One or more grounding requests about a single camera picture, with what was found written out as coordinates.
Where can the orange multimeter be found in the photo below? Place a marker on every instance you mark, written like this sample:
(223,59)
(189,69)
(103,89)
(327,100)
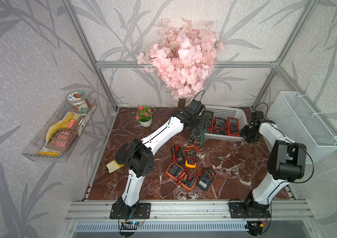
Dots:
(176,172)

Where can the clear acrylic wall shelf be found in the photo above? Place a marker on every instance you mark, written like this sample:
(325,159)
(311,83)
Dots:
(31,151)

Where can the pink grid brush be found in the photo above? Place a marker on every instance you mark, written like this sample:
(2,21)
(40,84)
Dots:
(59,141)

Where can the green XUXIN multimeter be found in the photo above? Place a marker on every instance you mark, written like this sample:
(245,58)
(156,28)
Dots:
(219,126)

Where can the aluminium front rail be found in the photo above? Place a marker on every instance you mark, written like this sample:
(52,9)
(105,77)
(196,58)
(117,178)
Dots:
(188,210)

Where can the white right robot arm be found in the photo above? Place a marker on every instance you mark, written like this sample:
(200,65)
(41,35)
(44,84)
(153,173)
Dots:
(286,162)

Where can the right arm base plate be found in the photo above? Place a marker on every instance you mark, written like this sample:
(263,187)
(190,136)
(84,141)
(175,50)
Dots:
(240,211)

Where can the small black clamp multimeter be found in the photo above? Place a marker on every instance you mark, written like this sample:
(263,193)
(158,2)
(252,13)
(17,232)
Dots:
(177,154)

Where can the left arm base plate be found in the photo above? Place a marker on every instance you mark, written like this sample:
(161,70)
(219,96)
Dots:
(138,211)

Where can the small potted pink flower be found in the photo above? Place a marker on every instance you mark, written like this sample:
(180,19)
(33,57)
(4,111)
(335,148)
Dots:
(144,116)

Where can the yellow sticky note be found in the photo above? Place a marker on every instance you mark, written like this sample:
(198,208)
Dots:
(113,166)

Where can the black rubber glove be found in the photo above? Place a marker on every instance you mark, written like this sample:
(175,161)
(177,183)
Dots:
(123,155)

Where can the green circuit board left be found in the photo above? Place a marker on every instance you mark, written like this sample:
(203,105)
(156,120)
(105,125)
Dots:
(128,225)

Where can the white wire mesh wall basket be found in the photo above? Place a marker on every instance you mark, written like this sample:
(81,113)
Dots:
(297,120)

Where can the aluminium frame post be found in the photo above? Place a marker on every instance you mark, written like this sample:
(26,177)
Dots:
(69,9)

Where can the small black multimeter front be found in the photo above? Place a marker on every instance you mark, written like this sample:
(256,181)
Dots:
(205,178)

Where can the large green multimeter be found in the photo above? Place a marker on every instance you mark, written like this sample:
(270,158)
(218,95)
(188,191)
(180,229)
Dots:
(198,133)

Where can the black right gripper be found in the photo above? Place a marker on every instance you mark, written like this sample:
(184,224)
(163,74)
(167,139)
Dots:
(243,132)

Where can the white plastic perforated basket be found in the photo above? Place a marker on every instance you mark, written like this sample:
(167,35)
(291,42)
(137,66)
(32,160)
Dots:
(225,113)

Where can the circuit board right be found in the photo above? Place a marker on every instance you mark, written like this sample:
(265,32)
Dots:
(255,228)

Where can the red ANENG DT9205A multimeter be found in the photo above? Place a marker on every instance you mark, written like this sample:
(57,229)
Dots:
(208,114)

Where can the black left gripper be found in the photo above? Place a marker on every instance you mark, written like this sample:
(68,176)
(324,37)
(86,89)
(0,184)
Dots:
(202,121)

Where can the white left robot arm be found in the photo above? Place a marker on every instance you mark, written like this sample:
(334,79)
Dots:
(139,154)

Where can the pink cherry blossom tree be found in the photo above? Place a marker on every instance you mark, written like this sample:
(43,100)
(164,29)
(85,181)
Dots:
(184,58)

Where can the yellow ANENG multimeter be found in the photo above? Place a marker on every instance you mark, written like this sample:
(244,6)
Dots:
(191,156)

